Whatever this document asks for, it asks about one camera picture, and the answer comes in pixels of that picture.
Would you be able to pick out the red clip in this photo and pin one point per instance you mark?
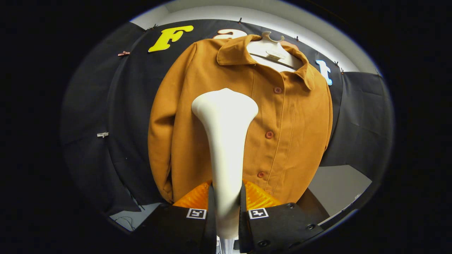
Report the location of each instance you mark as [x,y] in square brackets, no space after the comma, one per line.
[123,53]

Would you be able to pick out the orange button shirt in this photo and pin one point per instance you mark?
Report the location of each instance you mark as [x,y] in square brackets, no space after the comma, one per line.
[300,123]

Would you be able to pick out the white mannequin torso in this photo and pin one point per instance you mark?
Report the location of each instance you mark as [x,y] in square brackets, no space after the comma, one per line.
[272,53]

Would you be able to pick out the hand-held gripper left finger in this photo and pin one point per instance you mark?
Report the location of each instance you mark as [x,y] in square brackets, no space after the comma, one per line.
[176,225]

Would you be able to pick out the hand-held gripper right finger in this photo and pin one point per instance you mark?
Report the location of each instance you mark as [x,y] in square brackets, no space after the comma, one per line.
[279,225]

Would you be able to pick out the grey cabinet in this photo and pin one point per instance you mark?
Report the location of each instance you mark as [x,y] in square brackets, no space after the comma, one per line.
[335,187]

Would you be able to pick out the silver clip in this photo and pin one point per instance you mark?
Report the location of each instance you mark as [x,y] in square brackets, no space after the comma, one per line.
[102,134]

